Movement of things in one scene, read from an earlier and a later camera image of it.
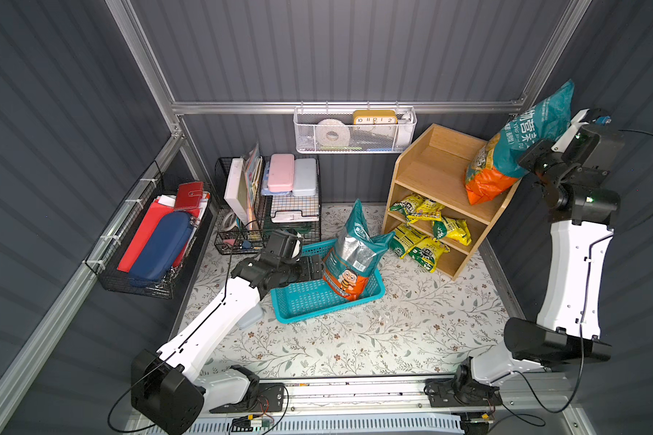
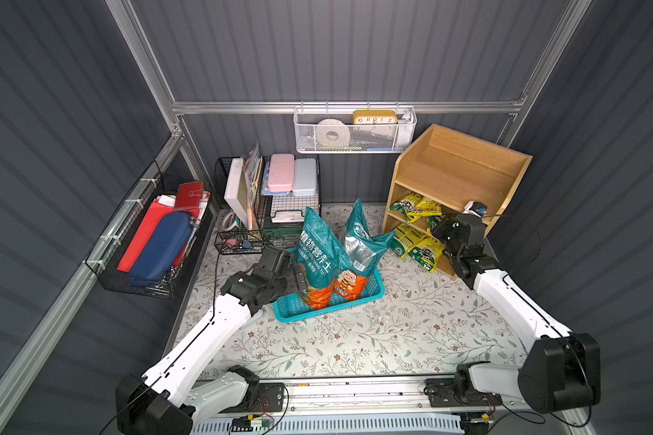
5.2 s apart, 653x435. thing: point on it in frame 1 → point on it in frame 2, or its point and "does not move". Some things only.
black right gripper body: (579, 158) → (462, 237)
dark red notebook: (190, 196) does not move
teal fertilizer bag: (355, 256) does not move
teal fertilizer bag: (495, 164) → (326, 255)
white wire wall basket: (349, 130) does not move
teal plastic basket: (310, 299) does not move
